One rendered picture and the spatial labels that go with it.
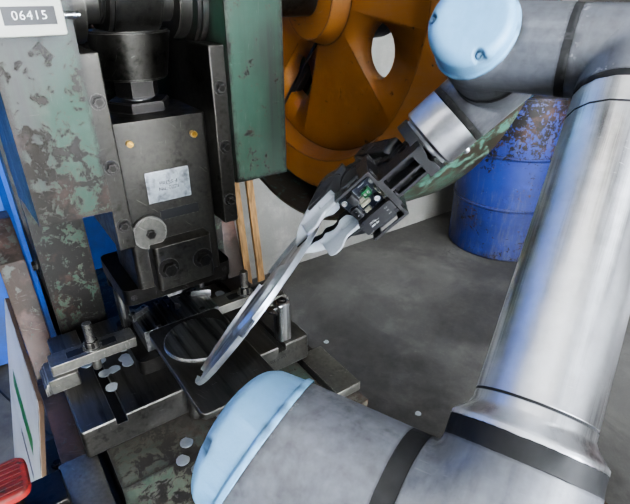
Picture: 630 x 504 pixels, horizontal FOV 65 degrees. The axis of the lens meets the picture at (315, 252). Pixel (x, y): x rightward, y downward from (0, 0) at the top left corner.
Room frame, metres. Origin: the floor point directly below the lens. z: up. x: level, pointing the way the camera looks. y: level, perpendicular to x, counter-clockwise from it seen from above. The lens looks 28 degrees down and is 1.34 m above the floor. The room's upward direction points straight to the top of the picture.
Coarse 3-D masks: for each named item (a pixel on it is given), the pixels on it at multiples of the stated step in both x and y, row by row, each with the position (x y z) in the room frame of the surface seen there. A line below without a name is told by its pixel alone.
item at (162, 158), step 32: (160, 96) 0.83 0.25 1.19; (128, 128) 0.72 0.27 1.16; (160, 128) 0.74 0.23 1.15; (192, 128) 0.77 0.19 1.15; (128, 160) 0.71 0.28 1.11; (160, 160) 0.74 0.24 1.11; (192, 160) 0.77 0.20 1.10; (128, 192) 0.71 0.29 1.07; (160, 192) 0.73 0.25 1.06; (192, 192) 0.76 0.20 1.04; (160, 224) 0.72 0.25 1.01; (192, 224) 0.76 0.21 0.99; (128, 256) 0.73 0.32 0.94; (160, 256) 0.69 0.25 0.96; (192, 256) 0.72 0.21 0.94; (160, 288) 0.69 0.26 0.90
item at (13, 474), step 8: (0, 464) 0.46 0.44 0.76; (8, 464) 0.46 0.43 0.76; (16, 464) 0.46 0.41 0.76; (24, 464) 0.46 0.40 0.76; (0, 472) 0.45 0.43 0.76; (8, 472) 0.45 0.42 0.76; (16, 472) 0.44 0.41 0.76; (24, 472) 0.45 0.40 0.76; (0, 480) 0.43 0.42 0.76; (8, 480) 0.43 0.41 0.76; (16, 480) 0.43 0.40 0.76; (24, 480) 0.43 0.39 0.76; (0, 488) 0.42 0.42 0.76; (8, 488) 0.42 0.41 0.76; (16, 488) 0.42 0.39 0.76; (24, 488) 0.42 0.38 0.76; (0, 496) 0.41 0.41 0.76; (8, 496) 0.41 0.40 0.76; (16, 496) 0.41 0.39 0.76; (24, 496) 0.42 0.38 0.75
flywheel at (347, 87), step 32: (320, 0) 0.97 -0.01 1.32; (352, 0) 0.95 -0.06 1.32; (384, 0) 0.88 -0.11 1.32; (416, 0) 0.83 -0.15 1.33; (288, 32) 1.12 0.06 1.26; (320, 32) 0.97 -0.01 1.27; (352, 32) 0.95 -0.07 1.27; (384, 32) 1.06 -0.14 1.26; (416, 32) 0.82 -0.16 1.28; (288, 64) 1.13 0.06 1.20; (320, 64) 1.03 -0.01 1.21; (352, 64) 0.95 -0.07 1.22; (416, 64) 0.82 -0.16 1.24; (320, 96) 1.03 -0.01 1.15; (352, 96) 0.94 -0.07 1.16; (384, 96) 0.87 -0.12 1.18; (416, 96) 0.77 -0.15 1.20; (288, 128) 1.11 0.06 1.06; (320, 128) 1.03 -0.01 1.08; (352, 128) 0.94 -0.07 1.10; (384, 128) 0.87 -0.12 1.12; (288, 160) 1.07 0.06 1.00; (320, 160) 0.97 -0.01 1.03; (352, 160) 0.88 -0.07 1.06
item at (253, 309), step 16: (288, 256) 0.68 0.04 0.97; (272, 272) 0.73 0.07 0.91; (288, 272) 0.51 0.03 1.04; (256, 288) 0.73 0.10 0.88; (272, 288) 0.56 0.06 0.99; (256, 304) 0.55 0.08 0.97; (240, 320) 0.56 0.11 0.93; (256, 320) 0.47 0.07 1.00; (224, 336) 0.65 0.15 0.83; (240, 336) 0.46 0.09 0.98; (224, 352) 0.51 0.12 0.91; (208, 368) 0.54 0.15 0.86
